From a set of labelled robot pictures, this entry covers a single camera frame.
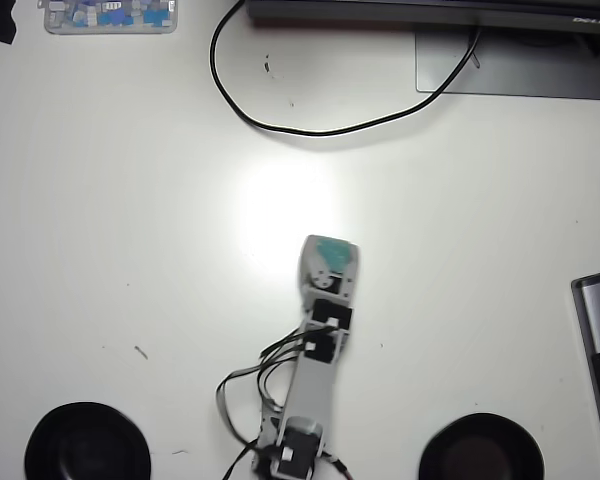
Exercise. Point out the blue foam cube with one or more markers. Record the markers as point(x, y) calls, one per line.
point(336, 252)

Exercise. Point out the clear box of small parts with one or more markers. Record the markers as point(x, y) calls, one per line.
point(110, 17)

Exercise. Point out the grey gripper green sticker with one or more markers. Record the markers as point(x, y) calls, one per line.
point(336, 286)

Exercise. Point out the black round bowl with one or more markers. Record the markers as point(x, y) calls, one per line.
point(87, 445)
point(480, 450)

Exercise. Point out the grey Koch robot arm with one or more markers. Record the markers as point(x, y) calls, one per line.
point(312, 385)

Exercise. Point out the black Dell monitor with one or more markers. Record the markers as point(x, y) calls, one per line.
point(380, 12)

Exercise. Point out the grey laptop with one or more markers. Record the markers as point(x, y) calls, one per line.
point(597, 310)

